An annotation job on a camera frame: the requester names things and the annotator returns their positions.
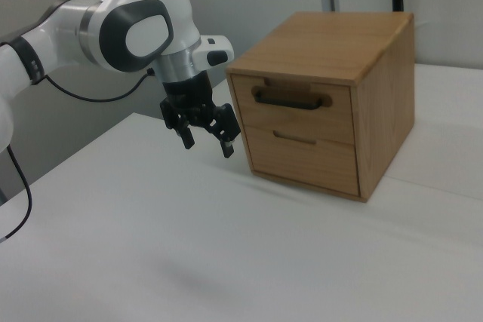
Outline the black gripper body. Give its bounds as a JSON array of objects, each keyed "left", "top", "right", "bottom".
[{"left": 162, "top": 72, "right": 216, "bottom": 129}]

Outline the black metal drawer handle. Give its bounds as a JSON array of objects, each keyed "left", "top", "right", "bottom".
[{"left": 253, "top": 87, "right": 325, "bottom": 111}]

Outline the wooden drawer with handle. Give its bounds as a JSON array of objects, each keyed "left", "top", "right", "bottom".
[{"left": 230, "top": 74, "right": 355, "bottom": 146}]

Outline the wooden drawer with cutout grip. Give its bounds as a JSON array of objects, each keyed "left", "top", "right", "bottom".
[{"left": 243, "top": 124, "right": 360, "bottom": 197}]

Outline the wooden drawer cabinet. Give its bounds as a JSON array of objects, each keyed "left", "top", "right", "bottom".
[{"left": 225, "top": 11, "right": 416, "bottom": 204}]

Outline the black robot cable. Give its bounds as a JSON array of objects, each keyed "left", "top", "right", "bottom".
[{"left": 0, "top": 68, "right": 156, "bottom": 244}]

